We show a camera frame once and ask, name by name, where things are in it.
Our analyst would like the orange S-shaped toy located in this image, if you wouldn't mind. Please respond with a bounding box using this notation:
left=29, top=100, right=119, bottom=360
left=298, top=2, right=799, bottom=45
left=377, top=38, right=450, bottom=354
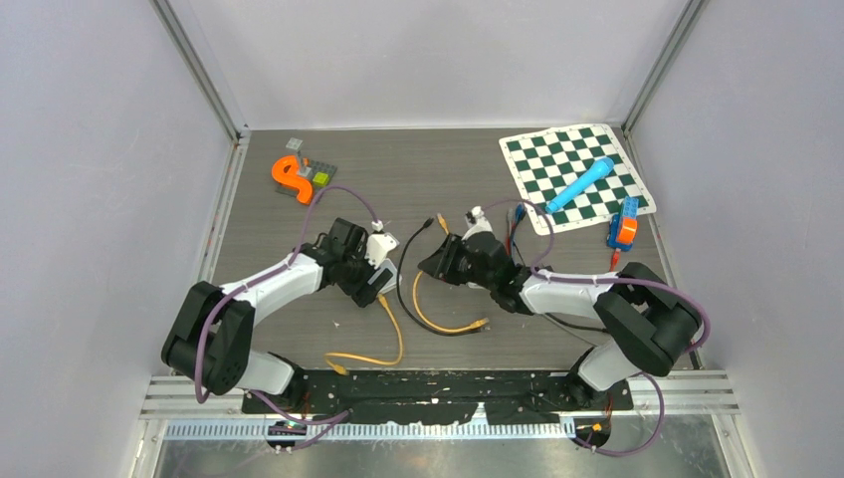
left=271, top=155, right=315, bottom=205

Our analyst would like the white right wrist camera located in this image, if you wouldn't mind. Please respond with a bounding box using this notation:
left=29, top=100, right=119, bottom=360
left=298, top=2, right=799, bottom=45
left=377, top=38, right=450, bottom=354
left=462, top=206, right=493, bottom=240

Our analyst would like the green white chessboard mat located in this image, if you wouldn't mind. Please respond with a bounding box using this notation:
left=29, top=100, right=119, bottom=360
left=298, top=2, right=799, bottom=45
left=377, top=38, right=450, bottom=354
left=499, top=123, right=657, bottom=236

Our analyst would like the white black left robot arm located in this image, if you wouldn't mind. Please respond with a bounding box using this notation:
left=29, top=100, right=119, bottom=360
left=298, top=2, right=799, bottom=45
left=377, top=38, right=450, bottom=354
left=161, top=218, right=398, bottom=412

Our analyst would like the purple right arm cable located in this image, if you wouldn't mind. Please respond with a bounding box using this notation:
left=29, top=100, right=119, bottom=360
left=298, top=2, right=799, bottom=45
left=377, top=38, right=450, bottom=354
left=481, top=198, right=712, bottom=458

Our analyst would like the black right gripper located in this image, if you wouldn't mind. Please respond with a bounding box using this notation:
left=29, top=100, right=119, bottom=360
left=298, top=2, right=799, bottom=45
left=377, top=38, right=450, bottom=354
left=417, top=233, right=496, bottom=291

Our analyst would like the black ethernet cable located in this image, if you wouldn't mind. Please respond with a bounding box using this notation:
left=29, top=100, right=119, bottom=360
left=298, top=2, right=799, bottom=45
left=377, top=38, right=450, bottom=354
left=543, top=313, right=611, bottom=334

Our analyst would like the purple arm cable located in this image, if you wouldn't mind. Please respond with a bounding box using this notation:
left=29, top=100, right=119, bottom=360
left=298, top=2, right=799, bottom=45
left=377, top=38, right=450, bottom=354
left=481, top=198, right=712, bottom=458
left=193, top=185, right=384, bottom=452

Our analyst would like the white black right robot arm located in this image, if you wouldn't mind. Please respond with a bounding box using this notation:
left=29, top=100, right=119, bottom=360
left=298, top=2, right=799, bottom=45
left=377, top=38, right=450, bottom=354
left=418, top=232, right=706, bottom=409

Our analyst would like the aluminium frame rail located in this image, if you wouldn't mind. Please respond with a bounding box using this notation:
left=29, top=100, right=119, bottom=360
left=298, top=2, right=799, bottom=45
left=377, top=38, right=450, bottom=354
left=138, top=368, right=741, bottom=421

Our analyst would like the light blue toy microphone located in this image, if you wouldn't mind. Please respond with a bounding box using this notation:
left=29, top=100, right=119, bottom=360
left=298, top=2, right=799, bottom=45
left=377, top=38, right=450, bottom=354
left=544, top=156, right=614, bottom=214

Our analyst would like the white switch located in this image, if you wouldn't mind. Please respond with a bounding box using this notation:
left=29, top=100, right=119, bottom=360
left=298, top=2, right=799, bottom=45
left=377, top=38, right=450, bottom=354
left=369, top=258, right=401, bottom=295

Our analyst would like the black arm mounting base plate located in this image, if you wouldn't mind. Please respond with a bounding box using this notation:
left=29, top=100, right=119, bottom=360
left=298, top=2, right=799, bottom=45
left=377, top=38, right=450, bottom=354
left=242, top=369, right=633, bottom=425

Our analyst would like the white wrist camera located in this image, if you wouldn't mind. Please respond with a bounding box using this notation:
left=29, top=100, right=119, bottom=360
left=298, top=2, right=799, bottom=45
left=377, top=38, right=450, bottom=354
left=365, top=231, right=399, bottom=268
left=462, top=206, right=493, bottom=240

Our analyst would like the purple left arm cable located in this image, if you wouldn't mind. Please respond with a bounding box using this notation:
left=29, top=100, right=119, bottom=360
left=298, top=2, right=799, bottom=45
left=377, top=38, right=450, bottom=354
left=193, top=185, right=384, bottom=452

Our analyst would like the grey lego baseplate with bricks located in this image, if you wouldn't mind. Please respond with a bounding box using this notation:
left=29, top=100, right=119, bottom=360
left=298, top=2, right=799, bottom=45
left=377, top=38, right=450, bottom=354
left=271, top=154, right=337, bottom=205

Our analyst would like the small grey lego tile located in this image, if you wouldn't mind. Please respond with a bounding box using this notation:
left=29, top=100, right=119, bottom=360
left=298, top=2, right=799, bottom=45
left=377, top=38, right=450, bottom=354
left=286, top=137, right=303, bottom=150

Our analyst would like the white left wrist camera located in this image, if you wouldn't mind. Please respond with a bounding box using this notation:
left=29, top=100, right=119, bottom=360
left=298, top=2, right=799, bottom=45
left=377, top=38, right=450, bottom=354
left=365, top=231, right=399, bottom=268

